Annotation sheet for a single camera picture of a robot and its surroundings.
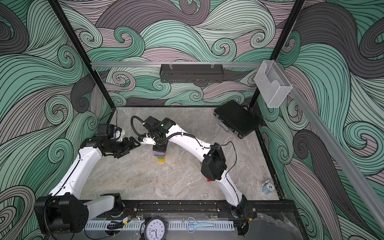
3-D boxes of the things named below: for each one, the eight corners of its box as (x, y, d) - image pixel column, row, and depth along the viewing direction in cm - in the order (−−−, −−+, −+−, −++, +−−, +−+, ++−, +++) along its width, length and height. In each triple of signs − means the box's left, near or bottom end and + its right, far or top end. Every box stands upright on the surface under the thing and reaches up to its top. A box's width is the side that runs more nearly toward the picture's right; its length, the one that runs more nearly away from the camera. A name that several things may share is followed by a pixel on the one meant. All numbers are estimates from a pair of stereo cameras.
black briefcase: (239, 140, 102) (242, 136, 98) (212, 115, 118) (213, 110, 114) (261, 125, 111) (264, 120, 107) (233, 103, 127) (234, 98, 122)
